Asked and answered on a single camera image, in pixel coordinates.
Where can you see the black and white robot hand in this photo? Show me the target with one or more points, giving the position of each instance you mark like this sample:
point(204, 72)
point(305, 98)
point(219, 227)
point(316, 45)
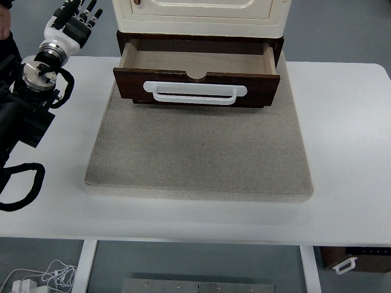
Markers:
point(68, 20)

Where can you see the white drawer handle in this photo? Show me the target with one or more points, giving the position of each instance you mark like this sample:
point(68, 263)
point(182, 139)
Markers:
point(191, 93)

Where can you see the dark wooden drawer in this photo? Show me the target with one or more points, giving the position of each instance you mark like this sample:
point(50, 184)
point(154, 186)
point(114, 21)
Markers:
point(255, 71)

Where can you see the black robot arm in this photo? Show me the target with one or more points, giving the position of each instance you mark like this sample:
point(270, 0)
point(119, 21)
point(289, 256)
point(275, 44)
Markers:
point(28, 92)

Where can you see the dark wooden drawer housing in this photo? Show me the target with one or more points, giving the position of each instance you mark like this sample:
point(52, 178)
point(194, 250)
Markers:
point(200, 43)

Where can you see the person in dark clothes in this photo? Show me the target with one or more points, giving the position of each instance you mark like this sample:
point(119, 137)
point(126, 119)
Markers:
point(4, 21)

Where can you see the beige fabric cushion pad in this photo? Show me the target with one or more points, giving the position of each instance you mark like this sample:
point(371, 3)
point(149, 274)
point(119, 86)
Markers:
point(201, 153)

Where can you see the white table leg left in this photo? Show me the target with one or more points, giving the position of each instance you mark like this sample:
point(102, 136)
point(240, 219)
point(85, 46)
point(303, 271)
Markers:
point(85, 264)

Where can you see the white table leg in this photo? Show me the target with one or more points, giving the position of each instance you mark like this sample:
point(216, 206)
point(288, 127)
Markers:
point(312, 280)
point(85, 264)

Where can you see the white power adapter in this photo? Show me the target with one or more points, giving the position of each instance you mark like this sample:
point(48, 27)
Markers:
point(24, 286)

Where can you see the white table leg right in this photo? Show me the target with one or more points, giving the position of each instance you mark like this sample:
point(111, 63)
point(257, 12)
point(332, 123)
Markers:
point(312, 280)

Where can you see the brown wooden box on floor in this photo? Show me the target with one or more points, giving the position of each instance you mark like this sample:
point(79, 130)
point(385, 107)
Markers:
point(358, 259)

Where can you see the white handle on floor box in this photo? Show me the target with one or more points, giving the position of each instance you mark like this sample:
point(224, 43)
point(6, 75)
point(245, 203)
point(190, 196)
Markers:
point(345, 266)

